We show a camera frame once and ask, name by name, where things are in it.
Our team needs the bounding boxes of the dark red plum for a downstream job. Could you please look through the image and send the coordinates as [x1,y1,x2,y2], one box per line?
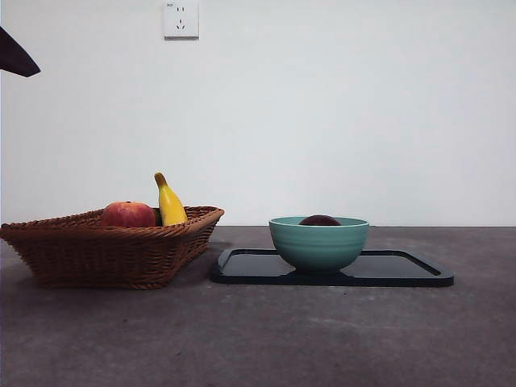
[298,214,342,227]

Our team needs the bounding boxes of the teal ceramic bowl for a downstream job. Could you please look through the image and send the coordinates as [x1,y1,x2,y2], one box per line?
[268,216,370,276]

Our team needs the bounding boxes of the red yellow apple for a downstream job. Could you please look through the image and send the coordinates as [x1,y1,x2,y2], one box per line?
[100,201,157,228]

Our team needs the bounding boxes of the yellow banana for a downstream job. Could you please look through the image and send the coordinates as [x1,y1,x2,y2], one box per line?
[153,172,189,227]

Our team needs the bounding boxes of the brown wicker basket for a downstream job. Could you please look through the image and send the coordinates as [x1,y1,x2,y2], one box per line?
[0,206,225,290]

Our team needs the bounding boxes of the black rectangular tray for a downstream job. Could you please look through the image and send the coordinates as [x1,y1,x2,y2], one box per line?
[209,248,455,288]

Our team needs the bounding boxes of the white wall socket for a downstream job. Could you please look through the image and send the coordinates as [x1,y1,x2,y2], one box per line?
[163,1,200,40]

